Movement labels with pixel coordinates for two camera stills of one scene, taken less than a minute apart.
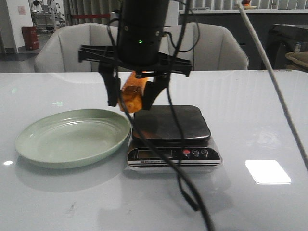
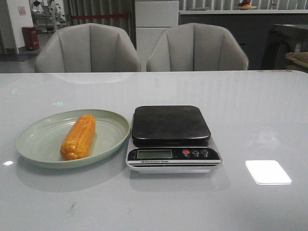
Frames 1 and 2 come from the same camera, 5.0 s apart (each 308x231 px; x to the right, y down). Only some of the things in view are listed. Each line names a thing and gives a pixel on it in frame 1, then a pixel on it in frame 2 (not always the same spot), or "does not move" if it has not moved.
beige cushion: [300, 59] does not move
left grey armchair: [58, 52] does not move
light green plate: [72, 138] does not move
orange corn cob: [131, 98] -> [78, 141]
